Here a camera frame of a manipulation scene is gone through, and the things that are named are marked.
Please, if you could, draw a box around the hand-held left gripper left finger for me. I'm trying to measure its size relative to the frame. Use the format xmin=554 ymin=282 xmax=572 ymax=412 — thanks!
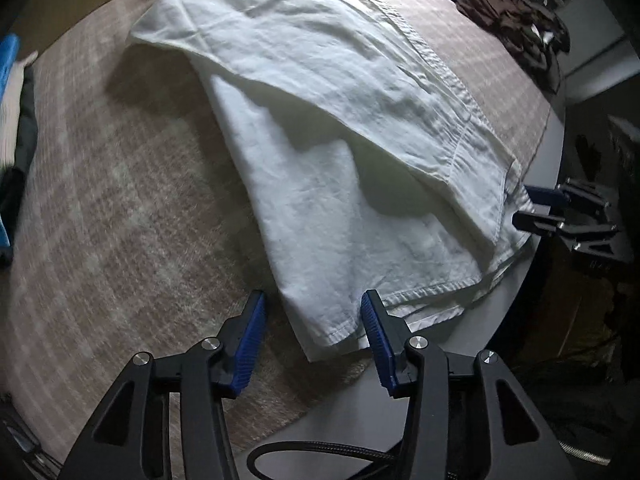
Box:
xmin=60 ymin=289 xmax=267 ymax=480

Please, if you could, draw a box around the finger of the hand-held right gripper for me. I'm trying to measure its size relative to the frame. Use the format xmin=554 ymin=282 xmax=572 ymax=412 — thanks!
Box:
xmin=525 ymin=180 xmax=611 ymax=207
xmin=512 ymin=212 xmax=618 ymax=243

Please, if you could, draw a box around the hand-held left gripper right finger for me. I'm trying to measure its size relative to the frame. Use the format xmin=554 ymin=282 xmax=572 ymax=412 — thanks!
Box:
xmin=360 ymin=289 xmax=578 ymax=480

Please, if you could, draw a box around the white shirt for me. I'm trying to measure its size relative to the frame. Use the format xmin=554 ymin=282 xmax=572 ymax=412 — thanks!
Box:
xmin=129 ymin=0 xmax=536 ymax=363

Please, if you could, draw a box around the beige plaid mat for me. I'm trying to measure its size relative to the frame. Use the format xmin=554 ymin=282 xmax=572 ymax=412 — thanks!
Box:
xmin=7 ymin=0 xmax=553 ymax=461

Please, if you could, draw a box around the brown clothing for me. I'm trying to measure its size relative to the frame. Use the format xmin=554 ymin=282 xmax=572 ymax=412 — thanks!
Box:
xmin=455 ymin=0 xmax=571 ymax=93

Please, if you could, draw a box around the dark cloth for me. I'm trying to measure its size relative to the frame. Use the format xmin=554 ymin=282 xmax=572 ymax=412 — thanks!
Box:
xmin=0 ymin=65 xmax=41 ymax=233

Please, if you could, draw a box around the white knit cloth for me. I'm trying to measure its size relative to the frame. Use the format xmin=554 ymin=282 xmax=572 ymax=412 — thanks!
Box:
xmin=0 ymin=50 xmax=38 ymax=168

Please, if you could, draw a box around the black braided cable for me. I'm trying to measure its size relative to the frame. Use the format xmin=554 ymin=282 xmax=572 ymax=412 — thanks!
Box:
xmin=246 ymin=440 xmax=401 ymax=480

